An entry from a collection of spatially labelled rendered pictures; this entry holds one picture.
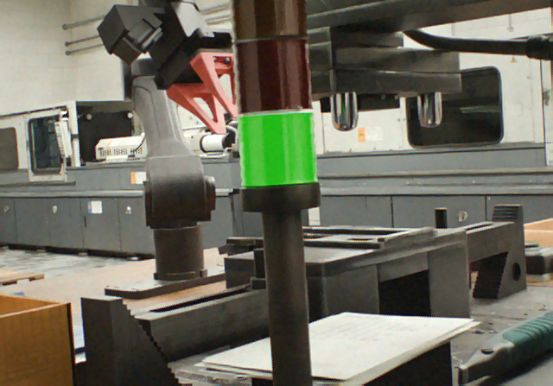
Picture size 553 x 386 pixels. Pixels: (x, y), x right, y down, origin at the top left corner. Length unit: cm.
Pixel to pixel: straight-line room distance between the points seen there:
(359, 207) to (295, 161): 616
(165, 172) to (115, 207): 795
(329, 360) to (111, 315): 12
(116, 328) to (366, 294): 23
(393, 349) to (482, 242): 38
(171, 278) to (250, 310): 53
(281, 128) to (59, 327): 27
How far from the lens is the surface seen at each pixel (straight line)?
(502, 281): 91
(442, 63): 76
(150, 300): 102
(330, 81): 63
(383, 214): 644
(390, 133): 638
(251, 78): 42
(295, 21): 42
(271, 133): 41
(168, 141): 113
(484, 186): 591
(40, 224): 1037
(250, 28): 42
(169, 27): 101
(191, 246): 109
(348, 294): 64
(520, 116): 579
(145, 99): 121
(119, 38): 97
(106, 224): 918
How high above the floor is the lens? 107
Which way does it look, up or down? 3 degrees down
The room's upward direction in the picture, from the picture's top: 4 degrees counter-clockwise
